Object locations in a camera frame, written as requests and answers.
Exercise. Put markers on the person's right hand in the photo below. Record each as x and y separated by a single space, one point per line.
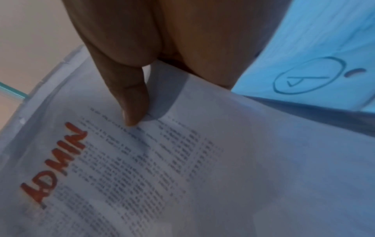
181 30

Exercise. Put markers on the stack of papers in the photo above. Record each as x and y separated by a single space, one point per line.
307 46

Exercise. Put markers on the clear teal plastic strip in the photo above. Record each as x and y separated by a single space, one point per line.
13 90

